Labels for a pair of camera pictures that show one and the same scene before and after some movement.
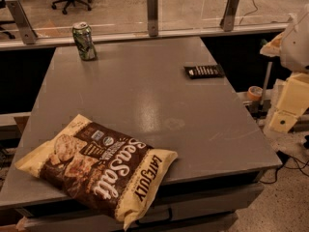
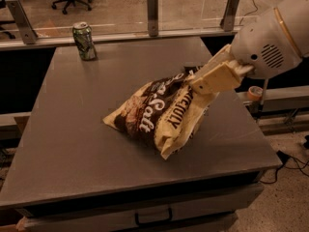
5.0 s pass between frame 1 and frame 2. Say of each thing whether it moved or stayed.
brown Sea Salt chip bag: moved
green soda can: stayed
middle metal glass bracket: stayed
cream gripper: moved
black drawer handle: stayed
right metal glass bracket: stayed
